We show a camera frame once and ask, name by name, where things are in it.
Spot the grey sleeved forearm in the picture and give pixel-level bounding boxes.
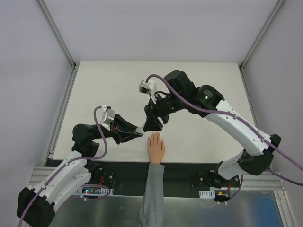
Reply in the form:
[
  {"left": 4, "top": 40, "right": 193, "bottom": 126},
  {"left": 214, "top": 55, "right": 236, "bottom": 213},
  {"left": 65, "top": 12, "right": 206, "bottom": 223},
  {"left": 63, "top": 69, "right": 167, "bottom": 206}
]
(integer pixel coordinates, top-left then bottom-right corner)
[{"left": 138, "top": 163, "right": 164, "bottom": 227}]

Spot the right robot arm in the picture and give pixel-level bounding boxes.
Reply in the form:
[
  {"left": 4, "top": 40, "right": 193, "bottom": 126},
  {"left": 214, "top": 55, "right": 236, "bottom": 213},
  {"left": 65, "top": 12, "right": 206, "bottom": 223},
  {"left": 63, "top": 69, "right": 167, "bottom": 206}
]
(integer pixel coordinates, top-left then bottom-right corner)
[{"left": 139, "top": 70, "right": 281, "bottom": 188}]

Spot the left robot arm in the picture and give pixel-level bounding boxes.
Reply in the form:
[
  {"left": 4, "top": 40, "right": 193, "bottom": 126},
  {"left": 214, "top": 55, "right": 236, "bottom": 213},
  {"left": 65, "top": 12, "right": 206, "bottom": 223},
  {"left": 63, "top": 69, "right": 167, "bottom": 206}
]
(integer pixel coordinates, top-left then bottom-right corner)
[{"left": 17, "top": 109, "right": 144, "bottom": 227}]

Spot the mannequin hand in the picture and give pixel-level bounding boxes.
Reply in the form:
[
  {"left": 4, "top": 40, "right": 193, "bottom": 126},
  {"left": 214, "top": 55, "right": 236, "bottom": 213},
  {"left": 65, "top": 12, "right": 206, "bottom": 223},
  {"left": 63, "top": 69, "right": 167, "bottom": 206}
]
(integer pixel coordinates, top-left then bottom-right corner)
[{"left": 147, "top": 132, "right": 165, "bottom": 164}]

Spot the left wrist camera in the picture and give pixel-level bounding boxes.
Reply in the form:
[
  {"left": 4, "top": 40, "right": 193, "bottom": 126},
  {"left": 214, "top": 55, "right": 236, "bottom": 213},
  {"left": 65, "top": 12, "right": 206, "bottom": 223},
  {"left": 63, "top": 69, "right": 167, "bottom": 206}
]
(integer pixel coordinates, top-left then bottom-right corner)
[{"left": 100, "top": 105, "right": 115, "bottom": 131}]

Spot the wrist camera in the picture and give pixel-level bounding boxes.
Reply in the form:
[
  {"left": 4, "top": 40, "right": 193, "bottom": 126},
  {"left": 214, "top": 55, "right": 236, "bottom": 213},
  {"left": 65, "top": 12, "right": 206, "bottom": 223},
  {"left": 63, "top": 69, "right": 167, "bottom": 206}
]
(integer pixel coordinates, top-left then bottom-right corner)
[
  {"left": 100, "top": 105, "right": 115, "bottom": 131},
  {"left": 139, "top": 80, "right": 157, "bottom": 103}
]

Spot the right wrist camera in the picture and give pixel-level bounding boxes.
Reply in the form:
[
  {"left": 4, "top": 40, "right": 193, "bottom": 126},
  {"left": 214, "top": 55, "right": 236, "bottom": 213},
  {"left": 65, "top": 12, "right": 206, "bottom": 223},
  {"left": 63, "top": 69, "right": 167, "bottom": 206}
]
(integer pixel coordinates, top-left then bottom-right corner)
[{"left": 139, "top": 80, "right": 157, "bottom": 103}]

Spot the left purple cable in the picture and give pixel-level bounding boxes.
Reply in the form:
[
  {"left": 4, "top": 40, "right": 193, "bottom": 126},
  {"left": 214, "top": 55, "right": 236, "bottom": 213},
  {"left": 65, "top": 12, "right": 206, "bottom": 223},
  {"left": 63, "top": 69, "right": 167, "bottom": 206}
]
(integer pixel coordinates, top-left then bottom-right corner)
[{"left": 18, "top": 106, "right": 108, "bottom": 227}]

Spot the left white cable duct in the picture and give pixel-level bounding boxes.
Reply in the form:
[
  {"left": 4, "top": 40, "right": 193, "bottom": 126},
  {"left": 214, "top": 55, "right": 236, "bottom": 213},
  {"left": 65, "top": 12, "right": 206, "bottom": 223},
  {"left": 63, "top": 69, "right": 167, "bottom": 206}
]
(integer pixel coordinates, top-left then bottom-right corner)
[{"left": 73, "top": 186, "right": 114, "bottom": 197}]

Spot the white cable duct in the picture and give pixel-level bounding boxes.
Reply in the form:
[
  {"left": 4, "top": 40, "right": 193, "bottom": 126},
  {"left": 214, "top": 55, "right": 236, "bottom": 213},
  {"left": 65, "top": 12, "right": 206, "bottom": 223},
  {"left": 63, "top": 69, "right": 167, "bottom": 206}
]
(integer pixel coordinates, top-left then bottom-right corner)
[
  {"left": 198, "top": 189, "right": 231, "bottom": 199},
  {"left": 73, "top": 186, "right": 114, "bottom": 197}
]

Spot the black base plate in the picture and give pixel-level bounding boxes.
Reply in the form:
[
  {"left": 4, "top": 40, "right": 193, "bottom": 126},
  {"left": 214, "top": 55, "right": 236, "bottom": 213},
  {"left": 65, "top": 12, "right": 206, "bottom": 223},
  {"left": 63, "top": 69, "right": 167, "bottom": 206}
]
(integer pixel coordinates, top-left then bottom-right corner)
[{"left": 76, "top": 161, "right": 243, "bottom": 202}]

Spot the left aluminium frame post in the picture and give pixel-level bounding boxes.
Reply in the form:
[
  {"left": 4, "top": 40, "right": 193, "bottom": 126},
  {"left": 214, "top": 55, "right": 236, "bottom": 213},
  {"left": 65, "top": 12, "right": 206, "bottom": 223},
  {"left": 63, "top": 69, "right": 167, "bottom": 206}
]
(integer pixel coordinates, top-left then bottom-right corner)
[{"left": 36, "top": 0, "right": 78, "bottom": 70}]

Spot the aluminium frame post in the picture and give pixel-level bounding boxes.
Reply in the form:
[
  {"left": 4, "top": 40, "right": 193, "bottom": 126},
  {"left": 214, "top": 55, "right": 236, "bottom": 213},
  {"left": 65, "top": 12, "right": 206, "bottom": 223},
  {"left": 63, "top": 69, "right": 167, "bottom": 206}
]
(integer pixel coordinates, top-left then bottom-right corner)
[
  {"left": 239, "top": 0, "right": 286, "bottom": 72},
  {"left": 36, "top": 0, "right": 78, "bottom": 70}
]

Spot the right white cable duct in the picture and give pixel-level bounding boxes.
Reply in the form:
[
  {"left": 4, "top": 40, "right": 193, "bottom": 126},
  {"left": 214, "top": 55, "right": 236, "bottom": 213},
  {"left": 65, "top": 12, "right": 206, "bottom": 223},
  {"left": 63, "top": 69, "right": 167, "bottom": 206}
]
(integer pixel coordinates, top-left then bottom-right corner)
[{"left": 198, "top": 189, "right": 231, "bottom": 199}]

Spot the right aluminium frame post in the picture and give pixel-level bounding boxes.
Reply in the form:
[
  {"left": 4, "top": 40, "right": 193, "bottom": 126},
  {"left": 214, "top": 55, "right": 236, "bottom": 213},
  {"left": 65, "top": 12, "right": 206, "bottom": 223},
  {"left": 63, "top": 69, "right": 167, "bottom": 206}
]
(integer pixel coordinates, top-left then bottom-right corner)
[{"left": 239, "top": 0, "right": 286, "bottom": 72}]

